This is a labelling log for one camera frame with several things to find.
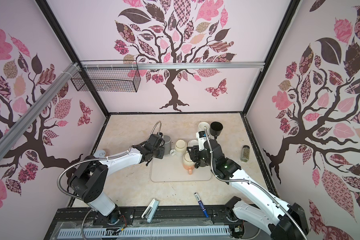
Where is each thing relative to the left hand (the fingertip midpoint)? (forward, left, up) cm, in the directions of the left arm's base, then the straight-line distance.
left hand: (160, 151), depth 92 cm
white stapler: (-33, +3, -2) cm, 34 cm away
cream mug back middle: (+1, -13, +4) cm, 13 cm away
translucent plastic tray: (-9, -6, -6) cm, 12 cm away
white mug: (+4, -21, +3) cm, 21 cm away
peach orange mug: (-10, -17, +3) cm, 20 cm away
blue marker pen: (-33, -25, -3) cm, 41 cm away
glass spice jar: (-1, -54, -1) cm, 54 cm away
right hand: (-6, -18, +16) cm, 25 cm away
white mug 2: (+19, -27, +2) cm, 34 cm away
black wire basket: (+40, +36, +29) cm, 60 cm away
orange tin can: (-2, +38, 0) cm, 38 cm away
